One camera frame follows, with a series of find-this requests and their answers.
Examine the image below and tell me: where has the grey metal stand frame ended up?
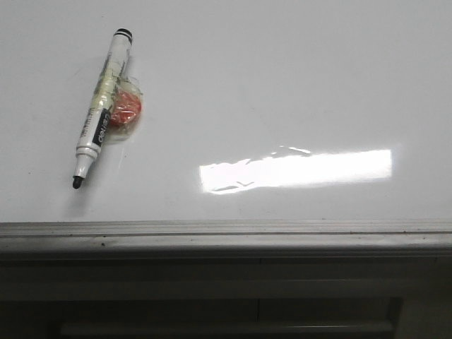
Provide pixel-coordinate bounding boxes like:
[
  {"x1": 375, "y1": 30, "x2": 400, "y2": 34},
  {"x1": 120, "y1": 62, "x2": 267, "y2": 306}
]
[{"x1": 1, "y1": 258, "x2": 451, "y2": 338}]

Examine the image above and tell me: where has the white black whiteboard marker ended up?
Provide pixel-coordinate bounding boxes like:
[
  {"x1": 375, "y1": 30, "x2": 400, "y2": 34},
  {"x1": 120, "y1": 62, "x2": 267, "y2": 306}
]
[{"x1": 72, "y1": 28, "x2": 133, "y2": 189}]

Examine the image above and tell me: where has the white whiteboard with aluminium frame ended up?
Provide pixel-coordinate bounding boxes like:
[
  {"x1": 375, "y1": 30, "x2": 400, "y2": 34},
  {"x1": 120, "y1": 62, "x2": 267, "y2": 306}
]
[{"x1": 1, "y1": 1, "x2": 451, "y2": 260}]

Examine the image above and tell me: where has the red round magnet in tape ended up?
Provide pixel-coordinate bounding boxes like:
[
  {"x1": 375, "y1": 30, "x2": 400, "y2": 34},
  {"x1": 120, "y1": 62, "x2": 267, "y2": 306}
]
[{"x1": 107, "y1": 77, "x2": 143, "y2": 144}]

